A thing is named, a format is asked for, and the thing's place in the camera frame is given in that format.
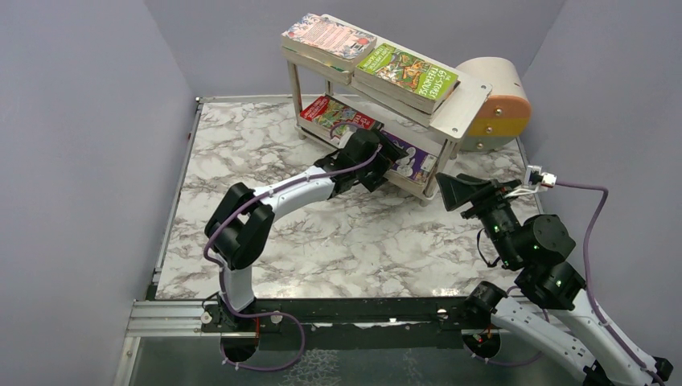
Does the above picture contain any white two-tier shelf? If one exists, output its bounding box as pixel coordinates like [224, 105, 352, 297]
[281, 14, 493, 207]

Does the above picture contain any purple cartoon book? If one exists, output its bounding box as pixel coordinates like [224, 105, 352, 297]
[381, 129, 438, 184]

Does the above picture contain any red 13-storey treehouse book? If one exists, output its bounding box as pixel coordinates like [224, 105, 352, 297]
[299, 95, 384, 142]

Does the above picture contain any green 65-storey treehouse book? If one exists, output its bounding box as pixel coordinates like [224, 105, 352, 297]
[353, 43, 460, 115]

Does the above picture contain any pink floral book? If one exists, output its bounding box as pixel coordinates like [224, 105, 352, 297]
[281, 13, 377, 72]

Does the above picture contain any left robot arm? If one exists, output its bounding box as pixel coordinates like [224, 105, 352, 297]
[203, 129, 407, 319]

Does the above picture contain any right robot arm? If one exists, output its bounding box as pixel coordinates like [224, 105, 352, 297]
[436, 166, 673, 385]

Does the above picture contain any round wooden drawer box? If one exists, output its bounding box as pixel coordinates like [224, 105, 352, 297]
[456, 56, 532, 152]

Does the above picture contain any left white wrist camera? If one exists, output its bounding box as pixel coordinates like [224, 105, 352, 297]
[338, 130, 354, 149]

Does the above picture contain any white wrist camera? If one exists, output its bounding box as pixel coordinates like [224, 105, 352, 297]
[338, 130, 354, 149]
[505, 165, 557, 198]

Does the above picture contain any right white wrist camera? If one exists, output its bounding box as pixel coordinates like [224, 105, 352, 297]
[505, 165, 557, 198]

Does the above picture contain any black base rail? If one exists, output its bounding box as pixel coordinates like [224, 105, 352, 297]
[143, 295, 519, 353]

